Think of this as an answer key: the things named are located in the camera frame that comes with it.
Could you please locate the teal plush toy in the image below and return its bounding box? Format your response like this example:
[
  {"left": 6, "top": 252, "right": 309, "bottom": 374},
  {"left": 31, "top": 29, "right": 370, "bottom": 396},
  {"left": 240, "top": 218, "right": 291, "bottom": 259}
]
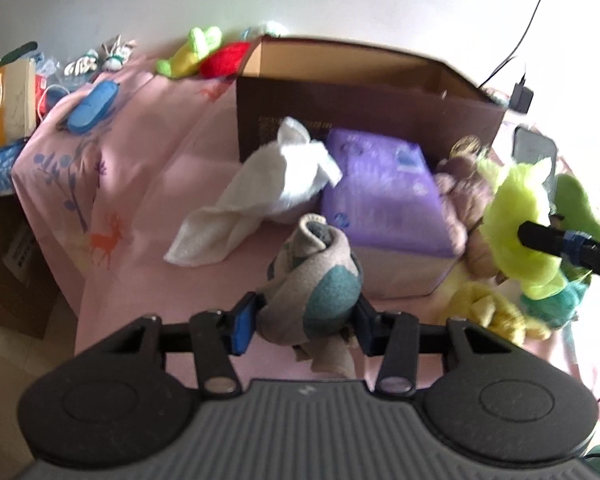
[{"left": 520, "top": 277, "right": 591, "bottom": 331}]

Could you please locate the plain cardboard box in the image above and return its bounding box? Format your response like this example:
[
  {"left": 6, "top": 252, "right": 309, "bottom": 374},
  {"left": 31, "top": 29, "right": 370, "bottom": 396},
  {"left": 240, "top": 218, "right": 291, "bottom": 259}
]
[{"left": 0, "top": 200, "right": 61, "bottom": 341}]

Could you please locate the orange paper bag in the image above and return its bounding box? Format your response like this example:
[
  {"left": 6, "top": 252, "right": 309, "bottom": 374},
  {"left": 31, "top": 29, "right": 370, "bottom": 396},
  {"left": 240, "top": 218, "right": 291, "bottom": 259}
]
[{"left": 0, "top": 57, "right": 37, "bottom": 161}]

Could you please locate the green and yellow plush toy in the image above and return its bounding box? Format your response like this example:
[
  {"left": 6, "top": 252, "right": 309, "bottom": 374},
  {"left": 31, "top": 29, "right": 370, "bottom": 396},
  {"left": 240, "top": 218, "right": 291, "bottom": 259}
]
[{"left": 156, "top": 26, "right": 223, "bottom": 80}]

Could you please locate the red plush toy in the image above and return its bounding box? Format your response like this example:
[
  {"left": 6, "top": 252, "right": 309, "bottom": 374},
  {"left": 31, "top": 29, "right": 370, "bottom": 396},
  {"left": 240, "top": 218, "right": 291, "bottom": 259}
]
[{"left": 199, "top": 41, "right": 253, "bottom": 80}]

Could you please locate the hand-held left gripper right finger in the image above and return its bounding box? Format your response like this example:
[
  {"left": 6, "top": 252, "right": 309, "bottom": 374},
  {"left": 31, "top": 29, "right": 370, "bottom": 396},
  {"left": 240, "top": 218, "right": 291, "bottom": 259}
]
[{"left": 352, "top": 295, "right": 502, "bottom": 397}]

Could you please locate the blue slipper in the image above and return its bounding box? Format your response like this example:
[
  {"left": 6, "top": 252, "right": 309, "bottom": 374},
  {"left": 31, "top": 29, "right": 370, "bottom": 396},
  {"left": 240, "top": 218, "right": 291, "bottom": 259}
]
[{"left": 55, "top": 80, "right": 121, "bottom": 135}]

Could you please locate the grey folding tablet case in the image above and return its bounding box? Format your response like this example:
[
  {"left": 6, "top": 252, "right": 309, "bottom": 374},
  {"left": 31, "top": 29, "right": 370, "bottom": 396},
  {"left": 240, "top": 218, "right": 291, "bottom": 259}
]
[{"left": 511, "top": 125, "right": 560, "bottom": 181}]

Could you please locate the pink printed bed sheet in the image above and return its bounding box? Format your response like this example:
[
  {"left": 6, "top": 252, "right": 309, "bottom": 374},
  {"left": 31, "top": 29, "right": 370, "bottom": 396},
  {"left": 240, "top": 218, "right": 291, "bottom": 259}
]
[{"left": 10, "top": 40, "right": 600, "bottom": 403}]

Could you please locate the black charger cable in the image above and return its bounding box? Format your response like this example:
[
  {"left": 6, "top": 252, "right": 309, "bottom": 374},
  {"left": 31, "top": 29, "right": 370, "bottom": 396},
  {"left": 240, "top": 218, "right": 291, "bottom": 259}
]
[{"left": 480, "top": 0, "right": 561, "bottom": 86}]

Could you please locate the black charger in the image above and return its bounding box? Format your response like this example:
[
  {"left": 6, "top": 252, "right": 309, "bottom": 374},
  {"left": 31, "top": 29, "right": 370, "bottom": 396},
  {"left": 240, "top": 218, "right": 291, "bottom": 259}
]
[{"left": 510, "top": 76, "right": 535, "bottom": 113}]

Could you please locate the brown cardboard box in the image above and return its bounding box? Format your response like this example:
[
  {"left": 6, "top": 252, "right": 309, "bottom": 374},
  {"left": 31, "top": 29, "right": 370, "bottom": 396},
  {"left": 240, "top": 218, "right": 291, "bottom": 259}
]
[{"left": 235, "top": 35, "right": 508, "bottom": 171}]

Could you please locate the fuzzy yellow-green plush toy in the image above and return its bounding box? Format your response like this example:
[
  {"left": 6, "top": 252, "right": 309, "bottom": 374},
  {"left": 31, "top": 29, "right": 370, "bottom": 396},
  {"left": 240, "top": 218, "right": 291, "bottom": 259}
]
[{"left": 480, "top": 157, "right": 588, "bottom": 298}]

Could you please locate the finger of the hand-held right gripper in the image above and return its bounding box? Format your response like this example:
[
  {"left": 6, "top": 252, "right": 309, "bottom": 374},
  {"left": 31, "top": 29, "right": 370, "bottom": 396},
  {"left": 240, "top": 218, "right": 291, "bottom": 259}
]
[{"left": 517, "top": 220, "right": 600, "bottom": 282}]

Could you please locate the mauve brown teddy bear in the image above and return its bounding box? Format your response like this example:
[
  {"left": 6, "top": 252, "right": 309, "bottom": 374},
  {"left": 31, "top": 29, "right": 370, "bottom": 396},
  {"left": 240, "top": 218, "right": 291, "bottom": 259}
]
[{"left": 432, "top": 152, "right": 501, "bottom": 281}]

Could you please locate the small white plush toy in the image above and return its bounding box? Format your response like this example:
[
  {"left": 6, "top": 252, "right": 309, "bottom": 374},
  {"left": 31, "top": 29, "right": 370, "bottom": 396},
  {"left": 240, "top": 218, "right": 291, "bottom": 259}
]
[
  {"left": 100, "top": 35, "right": 138, "bottom": 71},
  {"left": 62, "top": 50, "right": 101, "bottom": 78}
]

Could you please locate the purple tissue pack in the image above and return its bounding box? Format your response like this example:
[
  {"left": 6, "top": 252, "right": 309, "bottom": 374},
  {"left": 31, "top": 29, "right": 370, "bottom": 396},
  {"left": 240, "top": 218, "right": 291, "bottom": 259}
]
[{"left": 320, "top": 127, "right": 463, "bottom": 298}]

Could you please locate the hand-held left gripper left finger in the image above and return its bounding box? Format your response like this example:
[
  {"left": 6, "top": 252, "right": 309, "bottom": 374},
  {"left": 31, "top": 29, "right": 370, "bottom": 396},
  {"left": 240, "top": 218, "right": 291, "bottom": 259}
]
[{"left": 116, "top": 291, "right": 268, "bottom": 402}]

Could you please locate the beige and teal sock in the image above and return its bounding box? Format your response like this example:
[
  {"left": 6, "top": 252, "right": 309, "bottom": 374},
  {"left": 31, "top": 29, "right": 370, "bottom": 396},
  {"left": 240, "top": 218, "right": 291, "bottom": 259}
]
[{"left": 257, "top": 213, "right": 364, "bottom": 379}]

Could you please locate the white towel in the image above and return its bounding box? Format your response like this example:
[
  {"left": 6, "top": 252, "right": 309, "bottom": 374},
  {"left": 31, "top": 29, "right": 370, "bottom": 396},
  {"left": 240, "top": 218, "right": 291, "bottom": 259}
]
[{"left": 164, "top": 116, "right": 343, "bottom": 268}]

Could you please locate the dark green plush toy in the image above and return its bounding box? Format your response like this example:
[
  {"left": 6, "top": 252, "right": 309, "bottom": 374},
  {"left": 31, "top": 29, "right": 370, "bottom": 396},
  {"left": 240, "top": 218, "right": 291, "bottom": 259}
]
[{"left": 552, "top": 174, "right": 600, "bottom": 261}]

